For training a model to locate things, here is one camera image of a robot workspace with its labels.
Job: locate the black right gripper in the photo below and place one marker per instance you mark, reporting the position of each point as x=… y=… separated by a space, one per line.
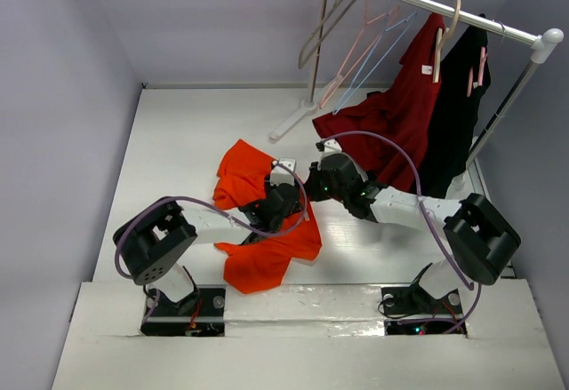
x=314 y=181

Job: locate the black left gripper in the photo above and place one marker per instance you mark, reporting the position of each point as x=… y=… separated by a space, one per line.
x=268 y=185

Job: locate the orange t-shirt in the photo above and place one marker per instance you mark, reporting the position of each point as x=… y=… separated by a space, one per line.
x=258 y=263

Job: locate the light blue clothes hanger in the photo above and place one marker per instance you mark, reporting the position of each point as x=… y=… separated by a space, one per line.
x=366 y=63

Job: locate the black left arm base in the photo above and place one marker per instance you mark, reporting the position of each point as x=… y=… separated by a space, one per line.
x=200 y=314

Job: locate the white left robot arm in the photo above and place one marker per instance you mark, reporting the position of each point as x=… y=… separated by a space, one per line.
x=149 y=246

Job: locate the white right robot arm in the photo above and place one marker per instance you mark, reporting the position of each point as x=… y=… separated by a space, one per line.
x=476 y=240

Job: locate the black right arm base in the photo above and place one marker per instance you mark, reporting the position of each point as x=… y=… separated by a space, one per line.
x=408 y=310

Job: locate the dark red t-shirt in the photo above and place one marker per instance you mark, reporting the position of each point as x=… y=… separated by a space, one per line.
x=401 y=114

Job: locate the grey clothes hanger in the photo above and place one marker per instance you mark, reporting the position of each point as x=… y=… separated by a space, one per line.
x=323 y=29

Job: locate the black t-shirt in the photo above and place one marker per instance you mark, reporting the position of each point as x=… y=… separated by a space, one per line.
x=452 y=124

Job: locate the beige wooden clothes hanger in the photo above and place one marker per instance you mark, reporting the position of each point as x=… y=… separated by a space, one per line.
x=443 y=35

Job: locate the pink hanger under black shirt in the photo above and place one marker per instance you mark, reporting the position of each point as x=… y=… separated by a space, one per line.
x=476 y=79

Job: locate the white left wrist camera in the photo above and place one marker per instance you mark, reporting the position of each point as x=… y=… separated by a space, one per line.
x=282 y=172

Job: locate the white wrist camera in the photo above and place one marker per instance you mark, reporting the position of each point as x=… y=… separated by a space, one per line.
x=328 y=147
x=282 y=172

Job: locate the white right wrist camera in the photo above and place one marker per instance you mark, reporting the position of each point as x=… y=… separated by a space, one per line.
x=328 y=147

